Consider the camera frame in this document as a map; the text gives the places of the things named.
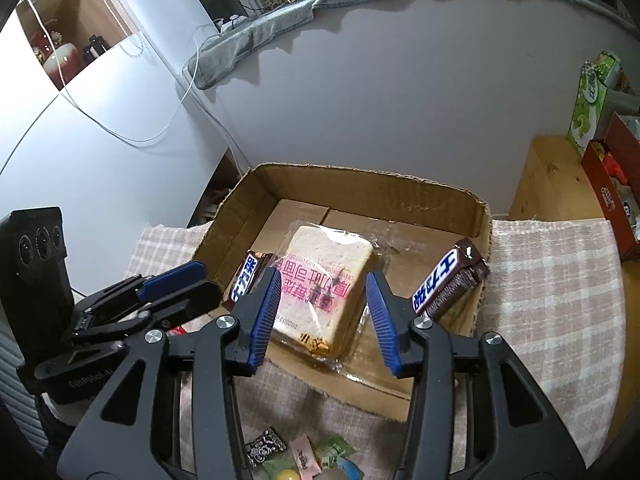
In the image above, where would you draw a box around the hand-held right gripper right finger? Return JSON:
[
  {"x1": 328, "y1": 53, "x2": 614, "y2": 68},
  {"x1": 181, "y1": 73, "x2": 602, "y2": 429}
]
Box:
[{"x1": 365, "y1": 271, "x2": 587, "y2": 480}]

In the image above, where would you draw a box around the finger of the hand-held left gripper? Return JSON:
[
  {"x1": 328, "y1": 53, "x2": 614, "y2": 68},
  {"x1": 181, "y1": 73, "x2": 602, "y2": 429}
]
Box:
[
  {"x1": 75, "y1": 260, "x2": 207, "y2": 330},
  {"x1": 71, "y1": 281, "x2": 224, "y2": 347}
]

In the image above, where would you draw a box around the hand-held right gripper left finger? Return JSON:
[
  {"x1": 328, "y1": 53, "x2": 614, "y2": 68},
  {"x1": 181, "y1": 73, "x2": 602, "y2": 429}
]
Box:
[{"x1": 56, "y1": 266, "x2": 284, "y2": 480}]

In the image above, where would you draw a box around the brown chocolate bar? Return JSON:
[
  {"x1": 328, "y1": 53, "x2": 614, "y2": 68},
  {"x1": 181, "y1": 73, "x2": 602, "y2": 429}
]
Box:
[
  {"x1": 411, "y1": 238, "x2": 492, "y2": 322},
  {"x1": 223, "y1": 251, "x2": 276, "y2": 311}
]

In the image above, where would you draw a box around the bread slice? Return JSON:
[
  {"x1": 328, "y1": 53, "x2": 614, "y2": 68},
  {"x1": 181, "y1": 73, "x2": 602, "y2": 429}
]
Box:
[{"x1": 265, "y1": 219, "x2": 401, "y2": 378}]

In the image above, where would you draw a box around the black patterned candy packet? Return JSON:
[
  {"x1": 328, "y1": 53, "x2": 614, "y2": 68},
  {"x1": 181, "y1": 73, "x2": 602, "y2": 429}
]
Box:
[{"x1": 244, "y1": 426, "x2": 288, "y2": 471}]

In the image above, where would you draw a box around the green candy packet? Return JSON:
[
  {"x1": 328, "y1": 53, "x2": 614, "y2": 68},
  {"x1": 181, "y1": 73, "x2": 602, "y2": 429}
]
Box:
[{"x1": 314, "y1": 435, "x2": 357, "y2": 463}]

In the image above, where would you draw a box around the cardboard box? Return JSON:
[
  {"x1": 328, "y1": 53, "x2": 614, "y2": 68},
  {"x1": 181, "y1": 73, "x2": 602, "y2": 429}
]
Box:
[{"x1": 192, "y1": 161, "x2": 493, "y2": 423}]

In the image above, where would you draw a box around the small white sachet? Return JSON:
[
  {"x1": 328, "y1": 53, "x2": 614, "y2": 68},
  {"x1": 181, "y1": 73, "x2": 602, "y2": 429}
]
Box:
[{"x1": 290, "y1": 436, "x2": 321, "y2": 478}]

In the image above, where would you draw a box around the yellow round candy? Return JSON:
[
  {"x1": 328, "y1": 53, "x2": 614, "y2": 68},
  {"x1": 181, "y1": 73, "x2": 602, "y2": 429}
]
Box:
[{"x1": 262, "y1": 460, "x2": 301, "y2": 480}]

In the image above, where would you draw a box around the checked cloth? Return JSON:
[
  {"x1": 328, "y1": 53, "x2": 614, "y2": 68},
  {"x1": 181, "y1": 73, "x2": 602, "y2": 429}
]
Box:
[{"x1": 117, "y1": 217, "x2": 626, "y2": 480}]

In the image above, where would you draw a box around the red and white jar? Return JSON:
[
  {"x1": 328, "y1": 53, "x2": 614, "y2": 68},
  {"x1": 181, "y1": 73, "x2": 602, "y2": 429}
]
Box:
[{"x1": 42, "y1": 42, "x2": 81, "y2": 86}]

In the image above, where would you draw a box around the dark bottle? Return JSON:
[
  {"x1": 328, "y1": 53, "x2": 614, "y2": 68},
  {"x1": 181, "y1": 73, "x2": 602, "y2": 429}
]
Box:
[{"x1": 81, "y1": 35, "x2": 111, "y2": 65}]

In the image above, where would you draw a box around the white power strip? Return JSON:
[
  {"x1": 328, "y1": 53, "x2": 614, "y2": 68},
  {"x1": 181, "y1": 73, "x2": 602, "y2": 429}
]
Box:
[{"x1": 212, "y1": 14, "x2": 248, "y2": 32}]

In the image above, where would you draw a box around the grey towel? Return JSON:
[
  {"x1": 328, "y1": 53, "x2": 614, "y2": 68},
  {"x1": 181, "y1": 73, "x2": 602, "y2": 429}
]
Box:
[{"x1": 182, "y1": 0, "x2": 640, "y2": 92}]

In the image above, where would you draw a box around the red box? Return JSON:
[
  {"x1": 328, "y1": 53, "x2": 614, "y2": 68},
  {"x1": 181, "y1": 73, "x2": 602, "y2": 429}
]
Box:
[{"x1": 580, "y1": 112, "x2": 640, "y2": 261}]

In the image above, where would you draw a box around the wooden shelf niche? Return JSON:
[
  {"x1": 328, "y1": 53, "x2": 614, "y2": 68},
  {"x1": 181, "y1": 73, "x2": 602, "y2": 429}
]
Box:
[{"x1": 15, "y1": 0, "x2": 146, "y2": 92}]

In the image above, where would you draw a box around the green carton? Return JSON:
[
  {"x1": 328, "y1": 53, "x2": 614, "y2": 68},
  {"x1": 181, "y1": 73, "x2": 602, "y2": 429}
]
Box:
[{"x1": 566, "y1": 51, "x2": 623, "y2": 158}]

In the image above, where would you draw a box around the white cable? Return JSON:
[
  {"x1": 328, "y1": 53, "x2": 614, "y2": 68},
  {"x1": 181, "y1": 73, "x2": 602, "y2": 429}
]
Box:
[{"x1": 25, "y1": 0, "x2": 251, "y2": 171}]

